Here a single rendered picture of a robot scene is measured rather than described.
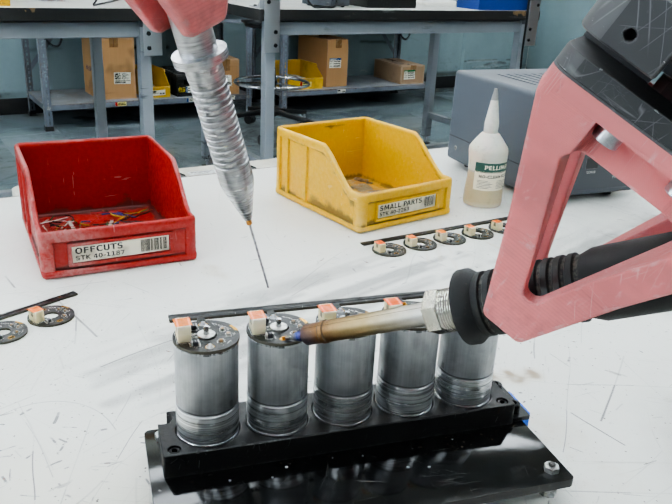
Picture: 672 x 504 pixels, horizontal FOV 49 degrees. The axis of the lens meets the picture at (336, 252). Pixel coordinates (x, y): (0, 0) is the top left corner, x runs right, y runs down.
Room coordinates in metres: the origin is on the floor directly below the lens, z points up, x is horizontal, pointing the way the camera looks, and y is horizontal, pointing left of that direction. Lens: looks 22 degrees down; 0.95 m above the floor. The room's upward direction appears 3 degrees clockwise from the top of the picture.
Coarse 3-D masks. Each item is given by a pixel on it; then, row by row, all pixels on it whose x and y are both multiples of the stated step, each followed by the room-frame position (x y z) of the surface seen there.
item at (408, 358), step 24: (384, 336) 0.27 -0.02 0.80; (408, 336) 0.26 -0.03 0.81; (432, 336) 0.27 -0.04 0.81; (384, 360) 0.27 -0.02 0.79; (408, 360) 0.26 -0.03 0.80; (432, 360) 0.27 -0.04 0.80; (384, 384) 0.27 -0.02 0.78; (408, 384) 0.26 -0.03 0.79; (432, 384) 0.27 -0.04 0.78; (384, 408) 0.27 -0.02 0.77; (408, 408) 0.26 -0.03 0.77
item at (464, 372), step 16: (448, 336) 0.28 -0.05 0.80; (496, 336) 0.28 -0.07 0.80; (448, 352) 0.28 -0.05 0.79; (464, 352) 0.27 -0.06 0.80; (480, 352) 0.27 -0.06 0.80; (448, 368) 0.28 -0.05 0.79; (464, 368) 0.27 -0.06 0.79; (480, 368) 0.27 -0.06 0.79; (448, 384) 0.27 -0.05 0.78; (464, 384) 0.27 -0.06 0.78; (480, 384) 0.27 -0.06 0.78; (448, 400) 0.27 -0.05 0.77; (464, 400) 0.27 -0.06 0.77; (480, 400) 0.27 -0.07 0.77
